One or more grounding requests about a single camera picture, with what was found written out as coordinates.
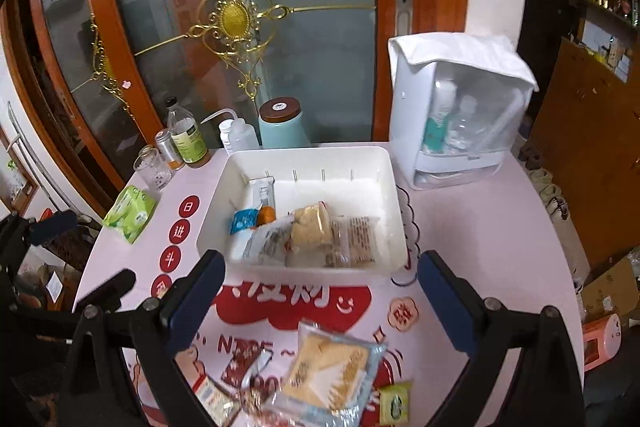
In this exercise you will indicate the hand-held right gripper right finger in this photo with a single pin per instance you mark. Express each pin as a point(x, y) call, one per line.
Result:
point(445, 302)

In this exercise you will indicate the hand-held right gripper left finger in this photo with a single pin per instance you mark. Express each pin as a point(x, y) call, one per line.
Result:
point(195, 297)

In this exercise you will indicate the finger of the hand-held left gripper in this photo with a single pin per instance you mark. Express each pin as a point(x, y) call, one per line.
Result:
point(52, 228)
point(110, 289)

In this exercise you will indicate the dark brown snack packet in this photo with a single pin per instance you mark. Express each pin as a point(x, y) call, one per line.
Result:
point(245, 364)

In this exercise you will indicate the blue snack packet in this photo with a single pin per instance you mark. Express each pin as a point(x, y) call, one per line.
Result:
point(243, 222)

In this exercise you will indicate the white grey snack packet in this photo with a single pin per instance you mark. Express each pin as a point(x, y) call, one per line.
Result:
point(267, 244)

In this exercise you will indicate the beige barcode snack packet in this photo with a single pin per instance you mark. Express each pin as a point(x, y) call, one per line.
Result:
point(212, 394)

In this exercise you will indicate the orange snack packet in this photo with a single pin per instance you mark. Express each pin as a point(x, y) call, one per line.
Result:
point(266, 215)

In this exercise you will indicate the clear cracker packet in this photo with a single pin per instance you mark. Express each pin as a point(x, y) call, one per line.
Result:
point(357, 237)

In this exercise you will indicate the small green snack packet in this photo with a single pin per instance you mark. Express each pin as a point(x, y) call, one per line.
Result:
point(395, 402)

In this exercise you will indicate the clear-wrapped nut candy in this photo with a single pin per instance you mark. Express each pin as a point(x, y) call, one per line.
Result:
point(252, 403)

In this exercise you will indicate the white stick snack packet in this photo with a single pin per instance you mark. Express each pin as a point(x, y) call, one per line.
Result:
point(262, 192)

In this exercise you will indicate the clear packet of yellow puffs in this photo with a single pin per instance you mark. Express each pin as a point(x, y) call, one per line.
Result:
point(312, 224)

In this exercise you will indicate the large yellow cake packet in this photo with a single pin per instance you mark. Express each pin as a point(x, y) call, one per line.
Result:
point(325, 372)

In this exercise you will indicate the white plastic tray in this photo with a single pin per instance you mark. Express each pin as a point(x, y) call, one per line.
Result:
point(350, 177)

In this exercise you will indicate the wooden framed picture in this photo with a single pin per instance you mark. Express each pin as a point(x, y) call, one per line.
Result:
point(17, 177)

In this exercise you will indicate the green tissue pack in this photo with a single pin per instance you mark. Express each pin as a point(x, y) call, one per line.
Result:
point(130, 212)

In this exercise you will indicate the clear glass cup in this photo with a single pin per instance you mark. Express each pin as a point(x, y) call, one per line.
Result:
point(152, 167)

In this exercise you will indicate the small glass jar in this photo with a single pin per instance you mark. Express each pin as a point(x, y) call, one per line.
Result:
point(166, 149)

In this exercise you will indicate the white storage box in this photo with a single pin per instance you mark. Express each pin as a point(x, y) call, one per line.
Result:
point(450, 147)

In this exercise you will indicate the pink plastic box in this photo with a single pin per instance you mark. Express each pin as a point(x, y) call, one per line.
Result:
point(602, 342)

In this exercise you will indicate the glass bottle with green label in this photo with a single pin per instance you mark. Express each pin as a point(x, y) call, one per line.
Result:
point(187, 134)

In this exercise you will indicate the white pill bottle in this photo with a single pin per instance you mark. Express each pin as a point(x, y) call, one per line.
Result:
point(226, 137)

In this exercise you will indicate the clear squeeze wash bottle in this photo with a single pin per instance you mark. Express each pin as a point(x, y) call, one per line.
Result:
point(242, 137)

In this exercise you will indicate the cardboard box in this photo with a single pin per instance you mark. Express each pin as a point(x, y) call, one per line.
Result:
point(612, 284)

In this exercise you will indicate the small clear bottle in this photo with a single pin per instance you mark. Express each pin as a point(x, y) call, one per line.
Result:
point(466, 122)

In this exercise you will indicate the glass door with gold ornament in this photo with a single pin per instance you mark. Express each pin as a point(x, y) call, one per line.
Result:
point(300, 32)
point(65, 47)

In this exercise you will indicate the teal tube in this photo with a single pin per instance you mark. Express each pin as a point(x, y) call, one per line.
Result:
point(440, 117)

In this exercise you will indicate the teal canister with brown lid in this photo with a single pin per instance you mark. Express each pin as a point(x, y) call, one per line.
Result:
point(282, 124)

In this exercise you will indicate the wooden shelf cabinet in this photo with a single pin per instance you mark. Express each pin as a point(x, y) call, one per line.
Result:
point(600, 132)

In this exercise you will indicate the white cloth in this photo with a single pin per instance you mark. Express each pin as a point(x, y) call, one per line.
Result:
point(465, 54)

